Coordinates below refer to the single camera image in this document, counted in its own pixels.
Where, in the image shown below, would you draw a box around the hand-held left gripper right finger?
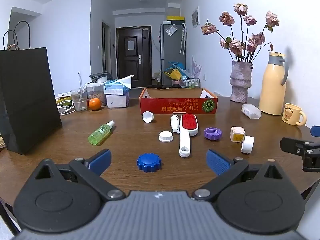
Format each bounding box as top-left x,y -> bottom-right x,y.
191,149 -> 288,202

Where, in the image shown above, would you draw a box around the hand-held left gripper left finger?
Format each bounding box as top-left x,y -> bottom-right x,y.
31,149 -> 125,202

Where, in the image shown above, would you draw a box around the green spray bottle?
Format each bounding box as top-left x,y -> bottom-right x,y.
88,120 -> 116,146

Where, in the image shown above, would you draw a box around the purple ribbed lid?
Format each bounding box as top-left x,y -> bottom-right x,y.
204,127 -> 223,141

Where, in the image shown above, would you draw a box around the square beige jar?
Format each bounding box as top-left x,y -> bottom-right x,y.
230,127 -> 245,143

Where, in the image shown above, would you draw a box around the white cylinder cap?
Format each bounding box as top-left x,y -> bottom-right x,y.
241,135 -> 255,154

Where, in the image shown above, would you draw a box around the white red lint brush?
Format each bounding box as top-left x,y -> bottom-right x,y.
179,114 -> 199,158

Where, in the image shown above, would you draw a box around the blue ribbed lid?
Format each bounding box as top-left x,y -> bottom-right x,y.
137,153 -> 162,173

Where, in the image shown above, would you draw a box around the small white squeeze bottle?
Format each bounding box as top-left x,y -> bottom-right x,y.
171,114 -> 181,133

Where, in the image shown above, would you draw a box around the white ribbed lid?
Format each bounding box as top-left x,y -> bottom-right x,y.
158,131 -> 173,143

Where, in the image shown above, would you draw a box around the clear plastic swab box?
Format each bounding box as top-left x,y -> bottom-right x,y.
241,104 -> 262,119

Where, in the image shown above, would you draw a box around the small white cap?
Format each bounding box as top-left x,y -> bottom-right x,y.
142,111 -> 155,123

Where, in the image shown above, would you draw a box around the red cardboard box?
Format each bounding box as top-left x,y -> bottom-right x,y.
139,87 -> 218,115

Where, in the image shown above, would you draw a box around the yellow bear mug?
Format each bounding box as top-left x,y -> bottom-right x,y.
282,103 -> 307,126

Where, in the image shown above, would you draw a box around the orange fruit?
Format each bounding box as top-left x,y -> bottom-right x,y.
88,98 -> 101,111

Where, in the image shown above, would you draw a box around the clear drinking glass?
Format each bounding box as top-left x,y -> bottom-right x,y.
70,88 -> 87,112

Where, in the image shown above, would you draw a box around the white purple tissue pack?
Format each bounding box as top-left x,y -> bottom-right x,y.
106,92 -> 130,108

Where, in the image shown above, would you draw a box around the yellow thermos jug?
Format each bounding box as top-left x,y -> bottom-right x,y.
258,52 -> 289,116

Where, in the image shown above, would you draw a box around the straw in glass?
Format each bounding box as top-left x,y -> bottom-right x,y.
75,88 -> 84,109

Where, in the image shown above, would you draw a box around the clear plastic food container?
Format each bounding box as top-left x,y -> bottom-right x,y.
85,81 -> 108,107

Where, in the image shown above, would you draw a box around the blue tissue pack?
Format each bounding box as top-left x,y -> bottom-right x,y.
104,75 -> 135,96

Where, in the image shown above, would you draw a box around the pink textured vase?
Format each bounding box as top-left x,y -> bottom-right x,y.
229,60 -> 253,103

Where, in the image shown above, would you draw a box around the purple clothes hangers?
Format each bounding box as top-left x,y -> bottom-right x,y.
191,55 -> 202,79

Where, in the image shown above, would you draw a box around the yellow plastic item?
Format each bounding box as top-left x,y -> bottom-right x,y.
164,69 -> 181,80

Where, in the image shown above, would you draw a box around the dark entry door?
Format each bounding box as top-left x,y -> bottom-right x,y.
116,26 -> 152,88

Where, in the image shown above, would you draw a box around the black paper bag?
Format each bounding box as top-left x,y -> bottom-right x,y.
0,21 -> 63,155

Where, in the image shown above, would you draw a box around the blue plastic item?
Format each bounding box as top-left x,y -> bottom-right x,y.
168,61 -> 187,77

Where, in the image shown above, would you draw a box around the grey interior door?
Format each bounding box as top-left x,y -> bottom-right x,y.
102,19 -> 112,78

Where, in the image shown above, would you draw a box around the bunch of dried pink roses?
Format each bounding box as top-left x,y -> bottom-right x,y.
201,2 -> 280,63

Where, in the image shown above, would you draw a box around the grey refrigerator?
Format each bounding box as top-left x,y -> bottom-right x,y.
160,23 -> 187,85

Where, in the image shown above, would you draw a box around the white charger with cable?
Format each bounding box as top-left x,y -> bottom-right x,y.
57,100 -> 75,115

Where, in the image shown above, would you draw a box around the wire rack with bottles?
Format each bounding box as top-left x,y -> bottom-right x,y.
184,77 -> 200,88

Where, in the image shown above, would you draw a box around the black plastic frame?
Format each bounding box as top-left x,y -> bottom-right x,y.
89,72 -> 110,83

